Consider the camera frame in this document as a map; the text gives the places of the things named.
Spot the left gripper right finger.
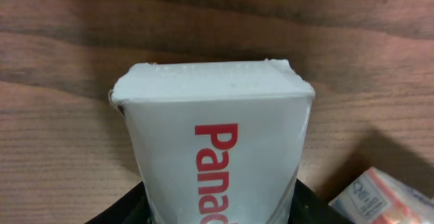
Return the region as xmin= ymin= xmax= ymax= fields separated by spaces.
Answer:
xmin=288 ymin=179 xmax=353 ymax=224

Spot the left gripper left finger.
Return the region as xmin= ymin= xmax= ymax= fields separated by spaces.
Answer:
xmin=85 ymin=182 xmax=151 ymax=224

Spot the orange tissue pack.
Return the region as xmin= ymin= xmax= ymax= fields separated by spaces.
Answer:
xmin=329 ymin=167 xmax=433 ymax=224

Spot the white Panadol box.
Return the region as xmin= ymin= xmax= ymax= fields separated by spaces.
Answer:
xmin=109 ymin=60 xmax=315 ymax=224

